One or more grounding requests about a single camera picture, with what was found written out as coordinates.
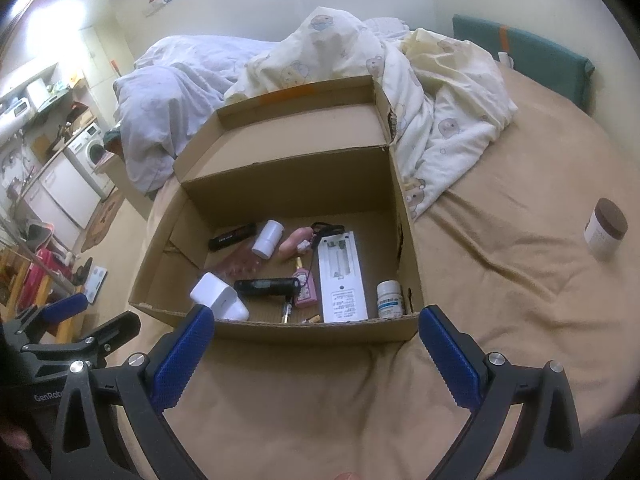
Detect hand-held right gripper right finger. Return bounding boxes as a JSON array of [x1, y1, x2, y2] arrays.
[[419, 305, 586, 480]]

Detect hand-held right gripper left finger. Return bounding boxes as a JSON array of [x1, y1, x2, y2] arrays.
[[52, 305, 216, 480]]

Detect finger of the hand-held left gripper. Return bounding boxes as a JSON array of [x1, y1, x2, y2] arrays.
[[22, 311, 141, 363], [15, 292, 90, 346]]

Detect white rounded case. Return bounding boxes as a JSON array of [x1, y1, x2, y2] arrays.
[[215, 299, 250, 322]]

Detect white charger adapter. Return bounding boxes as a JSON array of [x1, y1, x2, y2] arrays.
[[190, 272, 236, 313]]

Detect white pill bottle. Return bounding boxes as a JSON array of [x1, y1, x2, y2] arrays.
[[376, 281, 405, 319]]

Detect black flashlight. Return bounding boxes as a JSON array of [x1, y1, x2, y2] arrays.
[[234, 278, 301, 298]]

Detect white remote control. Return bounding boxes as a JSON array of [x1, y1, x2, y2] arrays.
[[318, 231, 369, 323]]

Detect black lighter with red label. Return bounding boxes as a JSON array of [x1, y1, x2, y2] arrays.
[[209, 225, 257, 252]]

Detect pink perfume bottle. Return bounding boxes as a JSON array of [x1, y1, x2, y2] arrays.
[[292, 257, 319, 309]]

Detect white cylinder container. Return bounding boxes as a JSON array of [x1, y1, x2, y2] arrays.
[[251, 220, 284, 260]]

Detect pink paw keychain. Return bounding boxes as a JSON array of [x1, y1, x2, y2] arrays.
[[280, 227, 321, 258]]

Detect brown cardboard box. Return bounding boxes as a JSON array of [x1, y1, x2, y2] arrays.
[[128, 75, 426, 346]]

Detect person's left hand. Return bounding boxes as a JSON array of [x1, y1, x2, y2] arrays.
[[0, 427, 32, 451]]

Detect white bathroom scale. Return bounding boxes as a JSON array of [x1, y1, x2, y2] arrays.
[[85, 268, 108, 303]]

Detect red suitcase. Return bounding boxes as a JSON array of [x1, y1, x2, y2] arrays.
[[17, 247, 53, 311]]

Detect round brown rug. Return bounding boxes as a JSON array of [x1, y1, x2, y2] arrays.
[[80, 190, 126, 253]]

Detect white fridge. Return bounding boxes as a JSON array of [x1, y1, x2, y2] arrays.
[[22, 152, 103, 231]]

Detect white washing machine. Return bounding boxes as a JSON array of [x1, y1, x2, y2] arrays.
[[65, 122, 117, 201]]

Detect person's grey trouser leg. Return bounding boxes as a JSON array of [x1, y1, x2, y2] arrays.
[[582, 412, 640, 480]]

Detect white microwave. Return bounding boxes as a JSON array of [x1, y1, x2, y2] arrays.
[[0, 100, 31, 121]]

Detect cream jar with brown lid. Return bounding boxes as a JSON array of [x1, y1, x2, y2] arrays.
[[583, 198, 628, 262]]

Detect bear print duvet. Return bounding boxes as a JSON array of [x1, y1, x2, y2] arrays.
[[223, 6, 518, 221]]

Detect teal headboard cushion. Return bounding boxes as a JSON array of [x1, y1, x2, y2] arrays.
[[452, 14, 596, 111]]

